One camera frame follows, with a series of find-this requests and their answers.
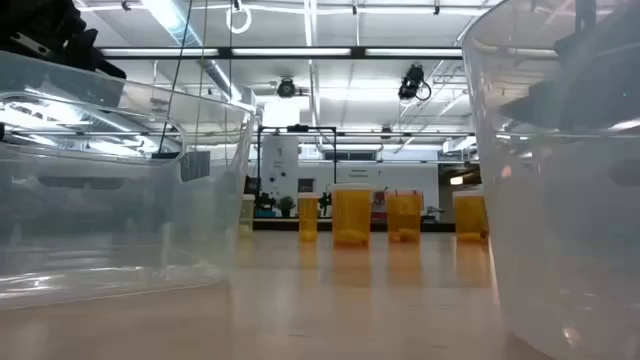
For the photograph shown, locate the hanging dark panel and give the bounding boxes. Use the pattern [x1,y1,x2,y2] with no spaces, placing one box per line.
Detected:
[179,150,212,183]

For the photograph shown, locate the small background potted plant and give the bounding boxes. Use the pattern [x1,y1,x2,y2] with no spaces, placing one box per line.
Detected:
[276,195,297,219]

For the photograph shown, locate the clear rectangular plastic bin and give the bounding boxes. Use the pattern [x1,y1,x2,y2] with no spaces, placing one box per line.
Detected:
[0,49,257,311]

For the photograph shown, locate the white hanging ring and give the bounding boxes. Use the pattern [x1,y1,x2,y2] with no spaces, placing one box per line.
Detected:
[225,0,254,35]

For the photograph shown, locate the background black rig frame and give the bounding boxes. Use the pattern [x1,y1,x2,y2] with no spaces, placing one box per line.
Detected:
[256,123,339,221]

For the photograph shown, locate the small pale green pill bottle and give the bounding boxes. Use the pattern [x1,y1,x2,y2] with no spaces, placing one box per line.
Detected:
[238,193,257,237]

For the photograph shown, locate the black ceiling light rail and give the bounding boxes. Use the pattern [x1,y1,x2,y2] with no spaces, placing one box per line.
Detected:
[97,46,464,60]

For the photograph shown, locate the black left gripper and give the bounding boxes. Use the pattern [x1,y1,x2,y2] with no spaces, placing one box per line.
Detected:
[0,0,127,80]

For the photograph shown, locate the hanging black ceiling device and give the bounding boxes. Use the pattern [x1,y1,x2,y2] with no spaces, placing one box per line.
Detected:
[398,63,433,103]

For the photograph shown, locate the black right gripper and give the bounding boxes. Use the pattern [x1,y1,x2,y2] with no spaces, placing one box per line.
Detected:
[499,44,640,130]

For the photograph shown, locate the frosted clear plastic bin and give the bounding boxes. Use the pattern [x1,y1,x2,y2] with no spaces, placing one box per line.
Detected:
[460,0,640,360]

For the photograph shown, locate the silver ceiling duct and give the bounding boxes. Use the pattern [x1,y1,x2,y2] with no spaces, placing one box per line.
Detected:
[142,0,244,104]

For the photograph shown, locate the white wall panel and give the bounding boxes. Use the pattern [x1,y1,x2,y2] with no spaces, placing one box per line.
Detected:
[261,135,300,201]

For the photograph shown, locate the round black ceiling camera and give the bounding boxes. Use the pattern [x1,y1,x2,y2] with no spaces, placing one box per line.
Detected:
[276,77,299,100]

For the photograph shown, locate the hanging black cable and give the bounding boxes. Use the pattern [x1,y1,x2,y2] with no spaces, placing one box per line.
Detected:
[157,0,195,156]

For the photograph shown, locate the large amber pill bottle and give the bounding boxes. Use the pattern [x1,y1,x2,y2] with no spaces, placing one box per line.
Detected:
[384,188,425,245]
[452,189,490,245]
[329,182,374,250]

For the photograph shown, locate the black aluminium table frame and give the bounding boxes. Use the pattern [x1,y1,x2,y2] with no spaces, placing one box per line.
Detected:
[252,220,457,233]

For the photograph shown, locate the small amber pill bottle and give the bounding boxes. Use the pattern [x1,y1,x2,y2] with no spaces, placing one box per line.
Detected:
[297,192,320,244]

